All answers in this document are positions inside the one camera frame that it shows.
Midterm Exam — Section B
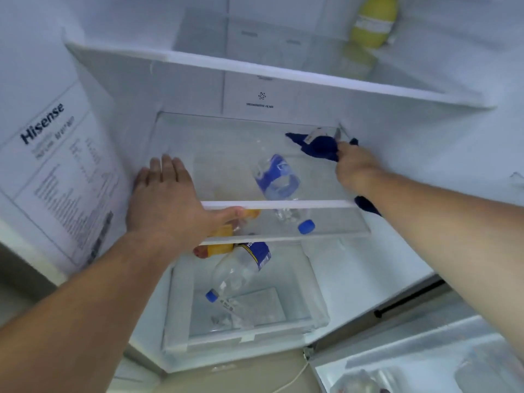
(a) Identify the person's right hand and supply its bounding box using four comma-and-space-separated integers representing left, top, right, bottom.
335, 141, 384, 193

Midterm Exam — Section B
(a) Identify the person's left hand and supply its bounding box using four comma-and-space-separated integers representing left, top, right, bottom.
124, 154, 248, 246

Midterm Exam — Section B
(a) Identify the blue cloth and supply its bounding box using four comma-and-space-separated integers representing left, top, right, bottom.
285, 128, 384, 217

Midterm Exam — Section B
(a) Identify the silver refrigerator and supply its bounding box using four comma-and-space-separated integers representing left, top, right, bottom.
0, 0, 524, 393

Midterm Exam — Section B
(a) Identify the person's left forearm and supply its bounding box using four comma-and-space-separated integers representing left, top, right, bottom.
0, 231, 193, 393

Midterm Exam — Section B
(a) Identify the person's right forearm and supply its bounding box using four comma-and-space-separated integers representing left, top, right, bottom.
356, 167, 524, 365

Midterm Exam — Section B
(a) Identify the orange yellow bottle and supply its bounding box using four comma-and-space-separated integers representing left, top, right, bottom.
193, 208, 261, 259

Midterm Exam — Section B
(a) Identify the water bottle blue label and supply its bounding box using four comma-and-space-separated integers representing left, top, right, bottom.
205, 241, 272, 320
252, 154, 317, 235

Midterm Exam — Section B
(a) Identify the clear crisper drawer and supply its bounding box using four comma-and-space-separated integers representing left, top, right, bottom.
162, 241, 330, 356

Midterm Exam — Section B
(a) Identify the yellow bottle white label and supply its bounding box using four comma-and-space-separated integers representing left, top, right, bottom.
349, 0, 400, 49

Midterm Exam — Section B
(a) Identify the clear plastic container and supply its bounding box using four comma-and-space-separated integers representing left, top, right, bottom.
329, 368, 394, 393

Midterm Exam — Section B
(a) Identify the white cable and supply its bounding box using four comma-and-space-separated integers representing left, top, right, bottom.
270, 360, 310, 393

